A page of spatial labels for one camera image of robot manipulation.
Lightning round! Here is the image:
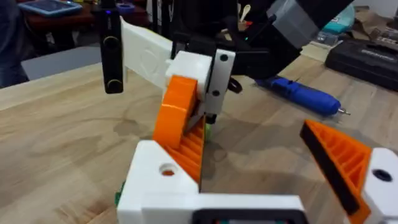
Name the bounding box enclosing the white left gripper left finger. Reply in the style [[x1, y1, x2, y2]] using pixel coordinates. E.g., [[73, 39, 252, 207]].
[[116, 139, 200, 224]]

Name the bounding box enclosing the orange white left gripper right finger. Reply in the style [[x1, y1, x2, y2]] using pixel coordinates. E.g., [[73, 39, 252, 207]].
[[299, 119, 398, 224]]

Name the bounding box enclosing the orange ribbed wedge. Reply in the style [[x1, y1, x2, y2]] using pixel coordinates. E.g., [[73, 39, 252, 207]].
[[162, 116, 206, 185]]

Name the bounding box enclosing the blue electric screwdriver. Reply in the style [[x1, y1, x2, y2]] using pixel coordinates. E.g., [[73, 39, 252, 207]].
[[254, 75, 351, 118]]

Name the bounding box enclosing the green disc with holes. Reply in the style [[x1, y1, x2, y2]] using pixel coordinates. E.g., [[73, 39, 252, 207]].
[[114, 181, 126, 207]]

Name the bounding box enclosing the black tool case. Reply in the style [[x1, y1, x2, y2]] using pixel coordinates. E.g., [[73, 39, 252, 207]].
[[324, 38, 398, 91]]

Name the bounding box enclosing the brown cardboard box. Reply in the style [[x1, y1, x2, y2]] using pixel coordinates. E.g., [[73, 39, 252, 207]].
[[353, 5, 398, 43]]

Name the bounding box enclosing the teal plastic container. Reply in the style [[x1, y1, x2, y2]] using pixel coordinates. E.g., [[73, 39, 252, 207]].
[[322, 3, 356, 35]]

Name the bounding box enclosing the blue tablet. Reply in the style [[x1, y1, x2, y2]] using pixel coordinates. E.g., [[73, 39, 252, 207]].
[[17, 0, 83, 17]]

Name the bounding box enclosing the person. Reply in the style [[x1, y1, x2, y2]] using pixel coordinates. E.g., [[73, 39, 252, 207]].
[[0, 0, 34, 89]]

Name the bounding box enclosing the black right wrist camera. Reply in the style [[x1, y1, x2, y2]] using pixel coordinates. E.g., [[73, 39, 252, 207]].
[[98, 0, 125, 95]]

